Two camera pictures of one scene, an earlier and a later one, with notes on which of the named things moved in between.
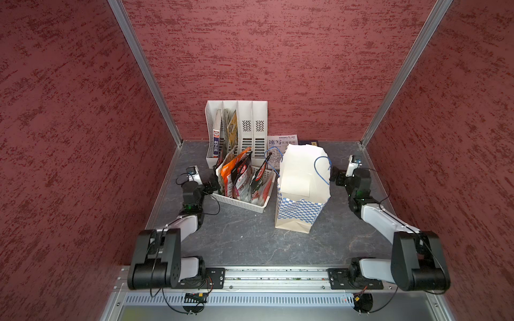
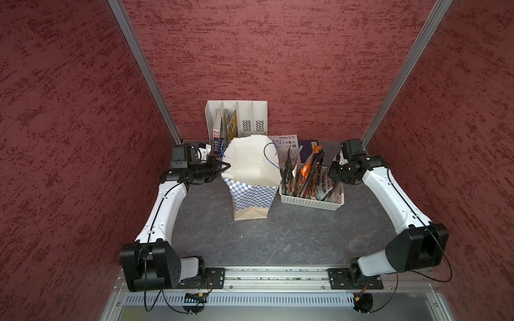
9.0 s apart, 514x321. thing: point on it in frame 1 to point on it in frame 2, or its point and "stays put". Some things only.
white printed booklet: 276,146 stays put
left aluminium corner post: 147,67 stays put
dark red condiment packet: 257,180 to 316,182
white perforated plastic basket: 248,205 to 329,205
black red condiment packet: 241,176 to 288,187
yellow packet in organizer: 233,133 stays put
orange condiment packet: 225,174 to 306,169
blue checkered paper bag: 303,187 to 254,176
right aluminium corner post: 438,11 stays put
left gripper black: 207,188 to 214,169
